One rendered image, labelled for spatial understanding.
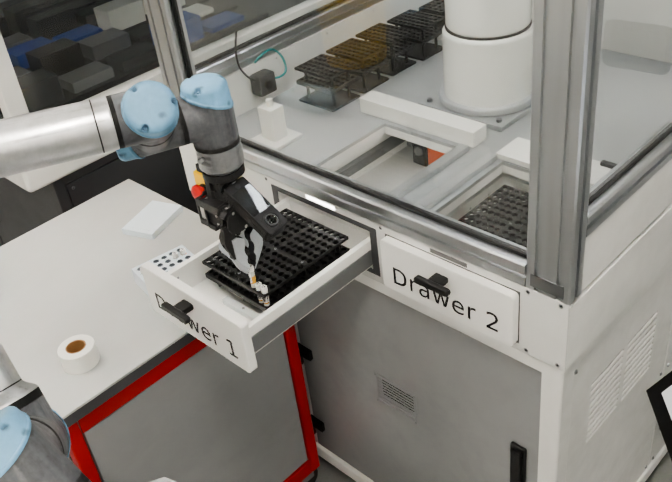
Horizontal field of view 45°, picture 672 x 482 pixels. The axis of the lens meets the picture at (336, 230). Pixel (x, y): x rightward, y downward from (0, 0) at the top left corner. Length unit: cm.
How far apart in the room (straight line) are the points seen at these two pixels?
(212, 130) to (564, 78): 53
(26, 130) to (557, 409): 97
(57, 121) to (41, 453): 43
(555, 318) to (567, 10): 51
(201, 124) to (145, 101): 17
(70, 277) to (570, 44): 121
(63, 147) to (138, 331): 63
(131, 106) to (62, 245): 93
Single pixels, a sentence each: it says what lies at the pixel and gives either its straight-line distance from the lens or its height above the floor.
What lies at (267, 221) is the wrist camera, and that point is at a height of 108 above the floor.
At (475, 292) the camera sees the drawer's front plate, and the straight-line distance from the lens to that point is 141.
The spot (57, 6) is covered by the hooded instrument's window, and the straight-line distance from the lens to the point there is 213.
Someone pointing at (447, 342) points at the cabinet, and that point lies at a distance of 160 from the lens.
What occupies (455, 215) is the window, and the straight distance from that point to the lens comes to 140.
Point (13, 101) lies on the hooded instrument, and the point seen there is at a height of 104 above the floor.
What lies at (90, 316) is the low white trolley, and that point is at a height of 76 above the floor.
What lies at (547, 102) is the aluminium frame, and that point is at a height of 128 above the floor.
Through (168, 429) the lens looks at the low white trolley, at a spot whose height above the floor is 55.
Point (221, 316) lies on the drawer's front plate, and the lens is 140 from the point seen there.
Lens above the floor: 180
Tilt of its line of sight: 34 degrees down
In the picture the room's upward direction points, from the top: 8 degrees counter-clockwise
